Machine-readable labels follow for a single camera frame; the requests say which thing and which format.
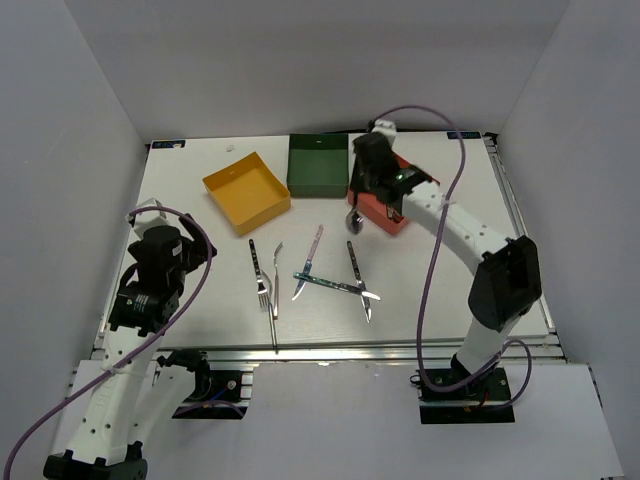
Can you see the knife with pink handle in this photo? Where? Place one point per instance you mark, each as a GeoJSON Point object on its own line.
{"type": "Point", "coordinates": [308, 262]}

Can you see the blue label sticker right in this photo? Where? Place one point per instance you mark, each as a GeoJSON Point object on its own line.
{"type": "Point", "coordinates": [465, 135]}

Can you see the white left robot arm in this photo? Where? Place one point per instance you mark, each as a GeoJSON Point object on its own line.
{"type": "Point", "coordinates": [107, 443]}

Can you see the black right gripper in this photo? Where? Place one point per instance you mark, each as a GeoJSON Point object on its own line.
{"type": "Point", "coordinates": [354, 182]}

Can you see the dark green square container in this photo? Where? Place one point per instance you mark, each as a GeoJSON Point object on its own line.
{"type": "Point", "coordinates": [318, 166]}

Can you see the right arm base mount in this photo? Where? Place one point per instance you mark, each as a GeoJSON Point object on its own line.
{"type": "Point", "coordinates": [480, 403]}

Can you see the yellow square container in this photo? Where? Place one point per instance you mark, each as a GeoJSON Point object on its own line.
{"type": "Point", "coordinates": [248, 194]}

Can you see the fork with dark handle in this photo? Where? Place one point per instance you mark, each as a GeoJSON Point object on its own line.
{"type": "Point", "coordinates": [263, 294]}

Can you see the knife with dark handle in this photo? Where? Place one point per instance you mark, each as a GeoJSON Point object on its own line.
{"type": "Point", "coordinates": [360, 283]}

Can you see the blue label sticker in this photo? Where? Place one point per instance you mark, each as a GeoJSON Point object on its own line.
{"type": "Point", "coordinates": [465, 135]}
{"type": "Point", "coordinates": [168, 144]}

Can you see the spoon with pink handle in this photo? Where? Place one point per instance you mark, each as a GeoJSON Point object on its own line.
{"type": "Point", "coordinates": [394, 216]}

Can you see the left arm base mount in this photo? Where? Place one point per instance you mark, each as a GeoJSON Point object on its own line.
{"type": "Point", "coordinates": [216, 394]}

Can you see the red square container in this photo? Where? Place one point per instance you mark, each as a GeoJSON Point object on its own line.
{"type": "Point", "coordinates": [372, 209]}

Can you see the fork with pink handle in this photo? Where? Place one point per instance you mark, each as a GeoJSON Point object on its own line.
{"type": "Point", "coordinates": [275, 290]}

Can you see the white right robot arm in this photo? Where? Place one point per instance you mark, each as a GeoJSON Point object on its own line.
{"type": "Point", "coordinates": [506, 274]}

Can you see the blue label sticker left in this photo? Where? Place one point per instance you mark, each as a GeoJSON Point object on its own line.
{"type": "Point", "coordinates": [168, 144]}

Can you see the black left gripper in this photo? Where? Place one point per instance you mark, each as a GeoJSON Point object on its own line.
{"type": "Point", "coordinates": [197, 247]}

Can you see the knife with green handle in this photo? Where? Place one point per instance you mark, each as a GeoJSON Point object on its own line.
{"type": "Point", "coordinates": [343, 287]}

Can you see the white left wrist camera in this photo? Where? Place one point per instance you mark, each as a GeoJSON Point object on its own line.
{"type": "Point", "coordinates": [141, 222]}

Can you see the spoon with green handle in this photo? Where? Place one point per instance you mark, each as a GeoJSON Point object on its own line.
{"type": "Point", "coordinates": [354, 220]}

